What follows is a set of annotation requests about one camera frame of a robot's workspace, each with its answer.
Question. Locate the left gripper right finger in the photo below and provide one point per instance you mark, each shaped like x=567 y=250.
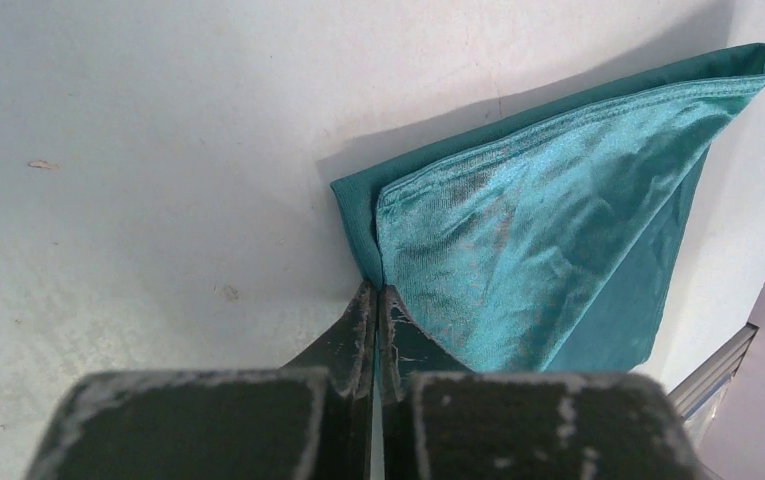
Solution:
x=443 y=421

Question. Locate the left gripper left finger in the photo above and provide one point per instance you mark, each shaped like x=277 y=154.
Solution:
x=309 y=419

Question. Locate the teal cloth napkin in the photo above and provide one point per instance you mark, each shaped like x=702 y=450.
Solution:
x=546 y=241

